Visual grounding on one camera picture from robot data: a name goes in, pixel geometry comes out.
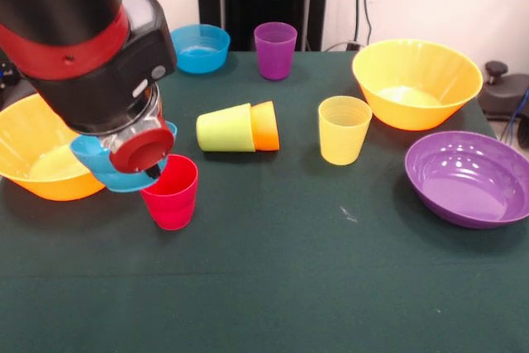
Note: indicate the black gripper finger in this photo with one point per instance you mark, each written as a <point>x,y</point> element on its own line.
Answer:
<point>153,172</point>

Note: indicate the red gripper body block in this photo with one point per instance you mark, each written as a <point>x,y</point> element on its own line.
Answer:
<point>144,152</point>

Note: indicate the red cup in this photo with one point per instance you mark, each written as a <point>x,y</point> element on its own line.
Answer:
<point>173,208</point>

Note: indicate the light blue opaque bowl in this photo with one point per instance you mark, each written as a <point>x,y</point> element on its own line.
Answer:
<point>95,158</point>

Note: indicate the green cup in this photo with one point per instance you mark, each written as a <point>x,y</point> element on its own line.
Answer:
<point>223,130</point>

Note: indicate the translucent blue bowl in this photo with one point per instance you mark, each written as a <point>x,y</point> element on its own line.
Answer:
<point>202,59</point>

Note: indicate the orange cup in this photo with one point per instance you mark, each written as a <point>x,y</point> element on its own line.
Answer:
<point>266,130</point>

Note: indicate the large orange bowl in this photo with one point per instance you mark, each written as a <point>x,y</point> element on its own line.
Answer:
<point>25,179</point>
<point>413,68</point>

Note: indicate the purple cup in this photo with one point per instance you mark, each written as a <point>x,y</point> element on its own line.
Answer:
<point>274,59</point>

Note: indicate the purple bowl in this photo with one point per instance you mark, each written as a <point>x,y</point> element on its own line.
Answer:
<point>467,187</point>

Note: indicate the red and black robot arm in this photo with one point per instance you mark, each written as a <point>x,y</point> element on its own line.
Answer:
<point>74,39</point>

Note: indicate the dark green tablecloth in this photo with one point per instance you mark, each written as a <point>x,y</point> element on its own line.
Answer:
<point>248,266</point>

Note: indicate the black equipment rack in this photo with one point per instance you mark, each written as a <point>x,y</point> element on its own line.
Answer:
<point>6,76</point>

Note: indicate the yellow cup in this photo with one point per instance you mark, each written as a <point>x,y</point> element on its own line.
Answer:
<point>343,138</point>

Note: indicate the black clamp mount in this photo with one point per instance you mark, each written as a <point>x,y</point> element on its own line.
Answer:
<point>508,92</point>

